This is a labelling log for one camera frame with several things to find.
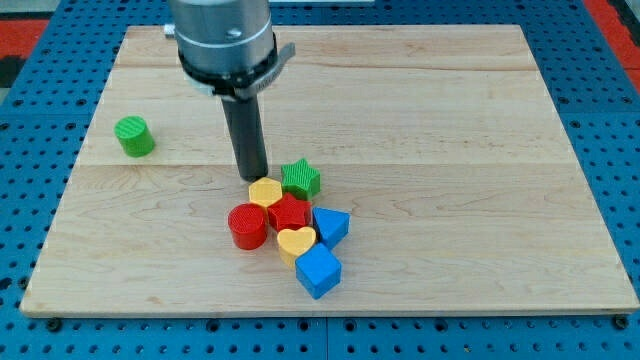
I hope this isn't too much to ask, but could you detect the green cylinder block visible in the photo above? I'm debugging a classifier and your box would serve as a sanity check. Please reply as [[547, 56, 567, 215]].
[[114, 115, 155, 158]]

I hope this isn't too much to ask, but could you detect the yellow heart block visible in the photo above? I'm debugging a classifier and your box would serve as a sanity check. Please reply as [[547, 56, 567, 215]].
[[276, 226, 317, 269]]

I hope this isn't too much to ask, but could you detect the blue cube block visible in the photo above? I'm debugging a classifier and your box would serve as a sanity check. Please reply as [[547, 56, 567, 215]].
[[295, 243, 342, 300]]

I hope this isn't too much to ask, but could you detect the green star block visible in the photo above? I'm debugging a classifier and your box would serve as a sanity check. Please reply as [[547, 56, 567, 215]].
[[281, 158, 321, 201]]

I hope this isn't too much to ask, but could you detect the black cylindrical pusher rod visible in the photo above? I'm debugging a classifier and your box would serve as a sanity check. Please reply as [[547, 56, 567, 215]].
[[221, 97, 268, 182]]

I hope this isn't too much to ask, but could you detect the wooden board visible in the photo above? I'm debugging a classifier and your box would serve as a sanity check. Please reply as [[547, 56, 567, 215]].
[[20, 25, 639, 318]]

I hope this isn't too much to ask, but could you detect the red star block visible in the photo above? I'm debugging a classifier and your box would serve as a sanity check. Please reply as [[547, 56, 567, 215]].
[[267, 193, 311, 232]]

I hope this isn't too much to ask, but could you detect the red cylinder block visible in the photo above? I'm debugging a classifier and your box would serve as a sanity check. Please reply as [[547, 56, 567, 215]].
[[228, 203, 267, 250]]

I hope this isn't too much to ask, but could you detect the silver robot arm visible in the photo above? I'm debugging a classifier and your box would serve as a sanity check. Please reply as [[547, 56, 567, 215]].
[[168, 0, 296, 101]]

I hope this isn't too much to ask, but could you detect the blue triangle block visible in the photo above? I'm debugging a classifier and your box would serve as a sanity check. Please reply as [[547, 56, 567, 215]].
[[312, 207, 350, 250]]

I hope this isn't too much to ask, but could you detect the yellow hexagon block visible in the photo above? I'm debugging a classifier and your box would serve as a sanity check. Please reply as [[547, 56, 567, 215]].
[[248, 177, 283, 210]]

